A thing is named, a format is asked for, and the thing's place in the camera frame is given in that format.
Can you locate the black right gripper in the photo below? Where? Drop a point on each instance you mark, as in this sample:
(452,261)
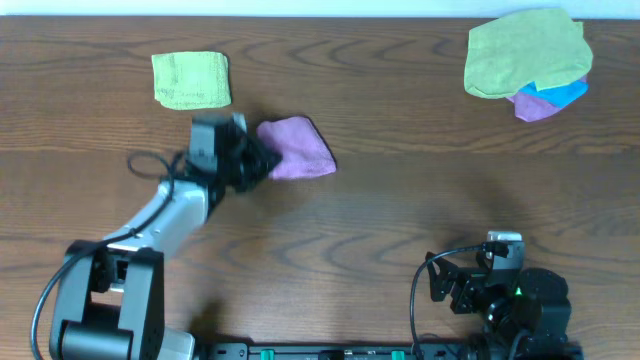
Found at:
(470,281)

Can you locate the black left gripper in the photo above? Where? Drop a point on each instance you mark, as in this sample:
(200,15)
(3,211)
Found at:
(248,158)

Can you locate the purple microfibre cloth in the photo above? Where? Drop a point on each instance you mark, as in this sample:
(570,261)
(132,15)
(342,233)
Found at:
(304,153)

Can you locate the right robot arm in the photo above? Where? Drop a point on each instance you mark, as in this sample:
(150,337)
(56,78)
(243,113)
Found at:
(525,312)

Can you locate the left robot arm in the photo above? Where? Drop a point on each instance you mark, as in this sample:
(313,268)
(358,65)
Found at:
(110,294)

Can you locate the folded light green cloth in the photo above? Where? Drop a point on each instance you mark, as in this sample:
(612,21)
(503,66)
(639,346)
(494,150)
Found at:
(191,80)

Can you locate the blue cloth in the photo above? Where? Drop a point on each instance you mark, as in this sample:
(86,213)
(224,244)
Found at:
(560,96)

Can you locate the unfolded green cloth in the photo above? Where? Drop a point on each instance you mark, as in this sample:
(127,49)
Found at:
(545,47)

